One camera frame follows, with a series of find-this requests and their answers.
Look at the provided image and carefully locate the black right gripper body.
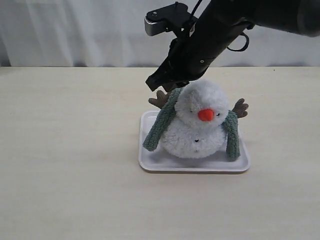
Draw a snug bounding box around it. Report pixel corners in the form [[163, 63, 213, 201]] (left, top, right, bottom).
[[168, 38, 225, 82]]

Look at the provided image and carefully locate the white plush snowman toy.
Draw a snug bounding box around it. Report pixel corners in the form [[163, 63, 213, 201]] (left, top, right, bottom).
[[148, 78, 249, 160]]

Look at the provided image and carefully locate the green fleece scarf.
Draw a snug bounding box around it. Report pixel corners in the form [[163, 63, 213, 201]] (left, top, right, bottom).
[[142, 86, 241, 163]]

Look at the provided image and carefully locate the white plastic tray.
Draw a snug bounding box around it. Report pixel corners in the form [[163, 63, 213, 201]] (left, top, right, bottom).
[[138, 110, 251, 174]]

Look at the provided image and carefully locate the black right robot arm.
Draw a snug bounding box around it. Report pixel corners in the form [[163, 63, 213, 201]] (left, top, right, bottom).
[[144, 0, 320, 92]]

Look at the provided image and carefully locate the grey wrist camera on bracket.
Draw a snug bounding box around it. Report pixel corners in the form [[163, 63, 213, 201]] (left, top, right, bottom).
[[144, 1, 197, 37]]

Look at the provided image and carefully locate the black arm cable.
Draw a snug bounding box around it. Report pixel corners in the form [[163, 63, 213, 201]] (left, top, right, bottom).
[[172, 0, 256, 52]]

